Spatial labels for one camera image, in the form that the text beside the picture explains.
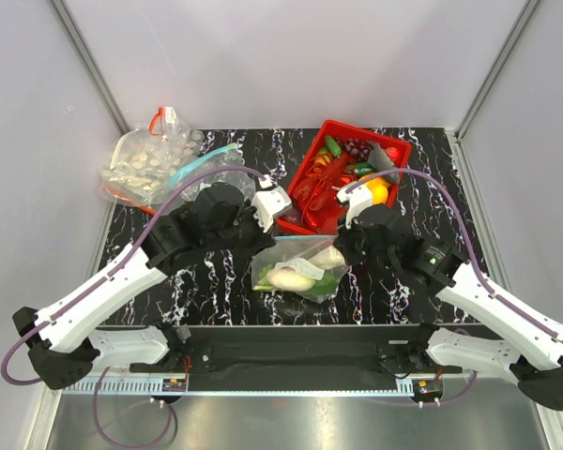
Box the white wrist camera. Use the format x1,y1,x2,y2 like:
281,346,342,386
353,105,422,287
251,175,293,233
336,182,373,230

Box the yellow toy lemon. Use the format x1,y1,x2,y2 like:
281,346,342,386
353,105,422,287
367,184,389,204

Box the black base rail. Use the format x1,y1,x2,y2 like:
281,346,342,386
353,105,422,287
129,322,465,376

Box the red plastic bin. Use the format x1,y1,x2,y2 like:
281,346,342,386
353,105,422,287
277,120,411,235

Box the blue zipper clear bag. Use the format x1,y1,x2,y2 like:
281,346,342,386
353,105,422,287
251,235,348,298

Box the orange toy fruit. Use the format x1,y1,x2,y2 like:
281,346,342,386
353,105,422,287
358,174,385,186

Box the purple toy grapes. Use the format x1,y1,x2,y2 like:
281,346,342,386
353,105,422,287
341,138,373,161

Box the red toy apple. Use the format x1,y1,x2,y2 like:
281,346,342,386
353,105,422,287
386,147,402,165

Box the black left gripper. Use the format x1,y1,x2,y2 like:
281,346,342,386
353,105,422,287
205,198,278,263

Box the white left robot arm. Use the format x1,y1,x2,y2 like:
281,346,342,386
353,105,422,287
13,182,291,390

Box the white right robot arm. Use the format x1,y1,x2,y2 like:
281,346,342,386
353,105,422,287
334,204,563,412

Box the white toy radish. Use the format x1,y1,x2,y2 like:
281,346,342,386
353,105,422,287
266,267,316,293

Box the purple toy onion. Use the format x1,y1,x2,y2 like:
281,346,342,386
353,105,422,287
282,209,302,225

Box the grey toy fish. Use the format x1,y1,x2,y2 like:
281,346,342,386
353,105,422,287
367,142,401,185

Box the red toy chili pepper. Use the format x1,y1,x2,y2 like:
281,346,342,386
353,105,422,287
303,209,319,232

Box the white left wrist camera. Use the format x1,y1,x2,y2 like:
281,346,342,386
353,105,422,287
251,175,293,233

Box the toy leek green white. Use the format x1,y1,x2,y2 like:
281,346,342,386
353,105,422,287
308,246,345,270

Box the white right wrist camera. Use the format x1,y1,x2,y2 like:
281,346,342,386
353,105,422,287
336,182,373,230

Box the green toy cucumber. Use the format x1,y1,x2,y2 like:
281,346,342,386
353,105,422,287
325,135,342,158

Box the red toy lobster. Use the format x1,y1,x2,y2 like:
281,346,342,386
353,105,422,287
292,154,351,212

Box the red zipper clear bag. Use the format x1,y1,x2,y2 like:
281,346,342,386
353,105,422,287
99,106,204,215

